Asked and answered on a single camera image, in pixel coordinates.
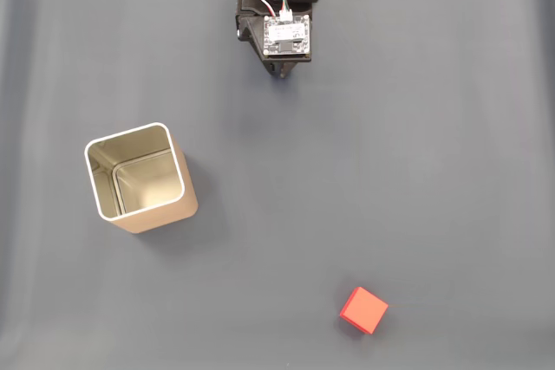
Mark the red cube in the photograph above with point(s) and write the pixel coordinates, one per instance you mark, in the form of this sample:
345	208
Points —
364	309

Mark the beige square metal container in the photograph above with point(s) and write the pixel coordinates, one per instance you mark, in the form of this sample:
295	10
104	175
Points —
147	179

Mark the dark grey table mat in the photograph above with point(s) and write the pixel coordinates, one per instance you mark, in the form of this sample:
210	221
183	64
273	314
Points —
390	170

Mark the camera board with black mount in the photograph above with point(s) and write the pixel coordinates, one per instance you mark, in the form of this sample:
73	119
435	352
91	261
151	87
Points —
286	36

